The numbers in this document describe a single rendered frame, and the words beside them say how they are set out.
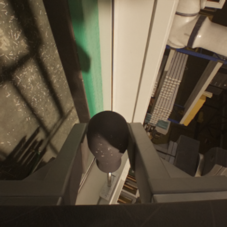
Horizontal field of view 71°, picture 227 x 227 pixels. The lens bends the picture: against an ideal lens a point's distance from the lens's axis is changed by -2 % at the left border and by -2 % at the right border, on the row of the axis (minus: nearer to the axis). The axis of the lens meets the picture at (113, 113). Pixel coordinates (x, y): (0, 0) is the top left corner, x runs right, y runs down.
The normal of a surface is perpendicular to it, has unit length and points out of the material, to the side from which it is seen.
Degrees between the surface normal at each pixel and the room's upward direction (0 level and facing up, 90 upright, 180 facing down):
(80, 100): 90
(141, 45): 90
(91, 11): 0
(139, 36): 90
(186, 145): 90
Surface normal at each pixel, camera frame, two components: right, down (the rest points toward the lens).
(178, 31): -0.56, 0.65
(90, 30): 0.92, 0.33
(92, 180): 0.01, -0.58
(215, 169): -0.36, 0.46
